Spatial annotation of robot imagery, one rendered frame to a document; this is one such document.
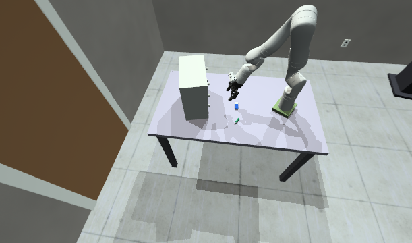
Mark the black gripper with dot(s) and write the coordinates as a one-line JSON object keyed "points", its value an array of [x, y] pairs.
{"points": [[234, 88]]}

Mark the grey chest of drawers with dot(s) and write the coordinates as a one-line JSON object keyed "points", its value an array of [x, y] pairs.
{"points": [[193, 87]]}

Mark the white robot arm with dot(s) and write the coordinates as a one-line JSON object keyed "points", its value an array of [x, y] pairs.
{"points": [[301, 26]]}

